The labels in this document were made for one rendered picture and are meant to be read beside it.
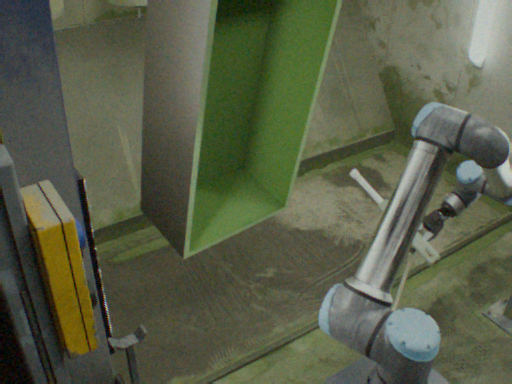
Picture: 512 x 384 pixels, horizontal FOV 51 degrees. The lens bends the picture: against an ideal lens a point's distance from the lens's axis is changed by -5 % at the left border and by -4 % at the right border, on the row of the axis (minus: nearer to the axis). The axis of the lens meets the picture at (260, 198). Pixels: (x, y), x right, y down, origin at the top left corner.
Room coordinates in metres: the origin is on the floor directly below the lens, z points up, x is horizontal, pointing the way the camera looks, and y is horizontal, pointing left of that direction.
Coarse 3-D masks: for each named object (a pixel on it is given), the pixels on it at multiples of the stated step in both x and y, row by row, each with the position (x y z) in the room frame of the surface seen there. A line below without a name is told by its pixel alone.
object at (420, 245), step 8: (352, 176) 1.90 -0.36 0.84; (360, 176) 1.90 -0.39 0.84; (360, 184) 1.88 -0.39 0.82; (368, 184) 1.87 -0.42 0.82; (368, 192) 1.84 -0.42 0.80; (376, 200) 1.81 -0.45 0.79; (384, 200) 1.80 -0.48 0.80; (384, 208) 1.77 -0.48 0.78; (416, 240) 1.65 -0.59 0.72; (424, 240) 1.65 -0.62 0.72; (416, 248) 1.64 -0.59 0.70; (424, 248) 1.62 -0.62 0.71; (432, 248) 1.62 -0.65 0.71; (424, 256) 1.60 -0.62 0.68; (432, 256) 1.60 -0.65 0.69; (432, 264) 1.59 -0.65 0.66
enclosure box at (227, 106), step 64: (192, 0) 1.70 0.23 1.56; (256, 0) 2.26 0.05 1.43; (320, 0) 2.12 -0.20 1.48; (192, 64) 1.71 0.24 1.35; (256, 64) 2.35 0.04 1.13; (320, 64) 2.11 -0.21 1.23; (192, 128) 1.72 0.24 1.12; (256, 128) 2.38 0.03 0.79; (192, 192) 1.76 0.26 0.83; (256, 192) 2.29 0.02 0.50
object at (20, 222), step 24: (0, 168) 0.57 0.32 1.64; (0, 192) 0.57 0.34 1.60; (0, 216) 0.57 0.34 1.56; (24, 216) 0.58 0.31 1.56; (0, 240) 0.55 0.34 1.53; (24, 240) 0.57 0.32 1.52; (0, 264) 0.55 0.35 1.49; (24, 264) 0.57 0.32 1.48; (0, 288) 0.54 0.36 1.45; (24, 288) 0.57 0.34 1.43; (24, 312) 0.56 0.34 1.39; (48, 312) 0.57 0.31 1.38; (24, 336) 0.55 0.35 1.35; (48, 336) 0.57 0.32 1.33; (24, 360) 0.55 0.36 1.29; (48, 360) 0.57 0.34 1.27
